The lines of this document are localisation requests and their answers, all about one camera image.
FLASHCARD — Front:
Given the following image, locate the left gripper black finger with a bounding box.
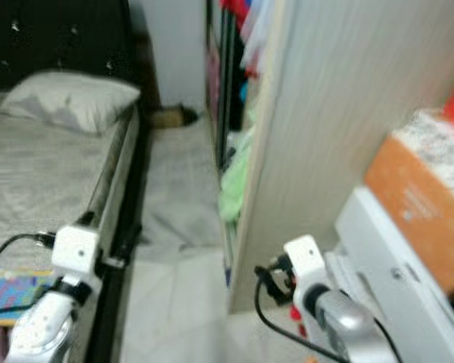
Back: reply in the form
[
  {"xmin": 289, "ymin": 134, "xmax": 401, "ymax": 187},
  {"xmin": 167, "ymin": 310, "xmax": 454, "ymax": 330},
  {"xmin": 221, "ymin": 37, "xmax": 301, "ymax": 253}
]
[{"xmin": 123, "ymin": 223, "xmax": 143, "ymax": 262}]

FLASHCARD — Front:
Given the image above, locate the blue and yellow children's book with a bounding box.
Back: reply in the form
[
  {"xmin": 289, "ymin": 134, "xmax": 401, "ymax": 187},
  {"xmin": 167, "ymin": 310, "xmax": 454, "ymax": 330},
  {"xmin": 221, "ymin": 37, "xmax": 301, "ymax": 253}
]
[{"xmin": 0, "ymin": 272, "xmax": 58, "ymax": 327}]

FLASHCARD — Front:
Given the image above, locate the white printed pillow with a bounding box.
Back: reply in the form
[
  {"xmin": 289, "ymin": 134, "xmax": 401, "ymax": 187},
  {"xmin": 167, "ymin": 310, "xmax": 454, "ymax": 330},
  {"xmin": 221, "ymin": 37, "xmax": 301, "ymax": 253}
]
[{"xmin": 0, "ymin": 70, "xmax": 143, "ymax": 137}]

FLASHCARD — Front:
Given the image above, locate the light green cloth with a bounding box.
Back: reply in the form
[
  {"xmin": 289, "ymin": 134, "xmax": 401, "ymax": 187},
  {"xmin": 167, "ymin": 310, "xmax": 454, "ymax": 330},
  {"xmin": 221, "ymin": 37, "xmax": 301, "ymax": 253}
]
[{"xmin": 218, "ymin": 125, "xmax": 258, "ymax": 224}]

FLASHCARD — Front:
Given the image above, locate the grey quilted mattress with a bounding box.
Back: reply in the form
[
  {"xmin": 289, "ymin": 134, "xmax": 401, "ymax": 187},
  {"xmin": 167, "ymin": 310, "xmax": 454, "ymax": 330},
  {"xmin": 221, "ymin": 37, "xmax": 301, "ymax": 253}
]
[{"xmin": 0, "ymin": 91, "xmax": 141, "ymax": 303}]

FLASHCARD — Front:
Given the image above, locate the white panel with bolt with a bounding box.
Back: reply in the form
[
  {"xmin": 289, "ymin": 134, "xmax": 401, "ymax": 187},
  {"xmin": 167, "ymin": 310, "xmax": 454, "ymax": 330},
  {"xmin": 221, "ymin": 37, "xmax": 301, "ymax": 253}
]
[{"xmin": 322, "ymin": 187, "xmax": 454, "ymax": 363}]

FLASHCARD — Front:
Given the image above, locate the brown-topped black tray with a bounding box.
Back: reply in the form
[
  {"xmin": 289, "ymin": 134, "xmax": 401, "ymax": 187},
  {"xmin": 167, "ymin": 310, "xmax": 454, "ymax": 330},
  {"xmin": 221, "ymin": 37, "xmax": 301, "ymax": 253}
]
[{"xmin": 150, "ymin": 104, "xmax": 199, "ymax": 129}]

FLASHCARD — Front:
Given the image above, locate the light wood wardrobe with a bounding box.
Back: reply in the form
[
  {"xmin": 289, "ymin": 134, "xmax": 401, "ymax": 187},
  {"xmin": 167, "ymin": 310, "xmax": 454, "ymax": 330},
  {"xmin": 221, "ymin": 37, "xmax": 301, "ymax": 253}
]
[{"xmin": 204, "ymin": 0, "xmax": 454, "ymax": 315}]

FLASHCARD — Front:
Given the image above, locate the orange box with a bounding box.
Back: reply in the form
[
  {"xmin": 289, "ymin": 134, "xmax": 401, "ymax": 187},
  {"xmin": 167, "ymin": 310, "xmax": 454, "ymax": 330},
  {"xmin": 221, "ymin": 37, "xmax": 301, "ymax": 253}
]
[{"xmin": 363, "ymin": 106, "xmax": 454, "ymax": 296}]

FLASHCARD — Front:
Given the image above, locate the black tufted headboard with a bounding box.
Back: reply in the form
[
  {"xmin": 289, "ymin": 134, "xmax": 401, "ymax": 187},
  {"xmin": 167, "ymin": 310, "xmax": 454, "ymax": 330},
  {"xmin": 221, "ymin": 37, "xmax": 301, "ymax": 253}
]
[{"xmin": 0, "ymin": 0, "xmax": 135, "ymax": 95}]

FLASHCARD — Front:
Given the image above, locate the white hanging garment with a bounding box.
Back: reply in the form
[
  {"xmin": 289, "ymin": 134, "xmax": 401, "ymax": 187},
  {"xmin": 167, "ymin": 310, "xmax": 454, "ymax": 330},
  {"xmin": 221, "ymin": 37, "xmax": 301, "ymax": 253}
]
[{"xmin": 241, "ymin": 0, "xmax": 277, "ymax": 73}]

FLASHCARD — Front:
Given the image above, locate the red cloth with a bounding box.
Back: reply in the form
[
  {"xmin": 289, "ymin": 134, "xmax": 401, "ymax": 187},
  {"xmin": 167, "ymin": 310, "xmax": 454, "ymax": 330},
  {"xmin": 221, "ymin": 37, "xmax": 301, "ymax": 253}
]
[{"xmin": 219, "ymin": 0, "xmax": 258, "ymax": 31}]

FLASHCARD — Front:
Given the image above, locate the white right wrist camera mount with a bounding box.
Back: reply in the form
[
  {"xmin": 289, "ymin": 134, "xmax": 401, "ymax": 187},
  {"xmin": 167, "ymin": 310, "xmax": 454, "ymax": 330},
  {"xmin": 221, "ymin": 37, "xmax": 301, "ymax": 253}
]
[{"xmin": 284, "ymin": 234, "xmax": 334, "ymax": 299}]

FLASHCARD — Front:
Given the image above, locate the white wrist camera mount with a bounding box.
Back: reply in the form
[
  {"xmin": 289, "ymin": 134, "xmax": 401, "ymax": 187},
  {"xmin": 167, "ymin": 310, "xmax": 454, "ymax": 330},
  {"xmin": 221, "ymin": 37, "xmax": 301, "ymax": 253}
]
[
  {"xmin": 51, "ymin": 224, "xmax": 103, "ymax": 281},
  {"xmin": 284, "ymin": 234, "xmax": 334, "ymax": 299}
]

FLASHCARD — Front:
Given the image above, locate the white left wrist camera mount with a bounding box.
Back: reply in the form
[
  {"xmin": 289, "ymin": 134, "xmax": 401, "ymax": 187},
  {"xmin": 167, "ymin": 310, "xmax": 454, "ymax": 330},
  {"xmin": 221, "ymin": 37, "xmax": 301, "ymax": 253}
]
[{"xmin": 51, "ymin": 224, "xmax": 103, "ymax": 281}]

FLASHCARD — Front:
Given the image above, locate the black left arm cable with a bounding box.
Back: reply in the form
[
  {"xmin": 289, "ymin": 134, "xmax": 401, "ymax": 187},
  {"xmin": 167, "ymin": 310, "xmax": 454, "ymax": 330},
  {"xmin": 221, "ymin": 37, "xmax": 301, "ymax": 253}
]
[{"xmin": 0, "ymin": 232, "xmax": 58, "ymax": 318}]

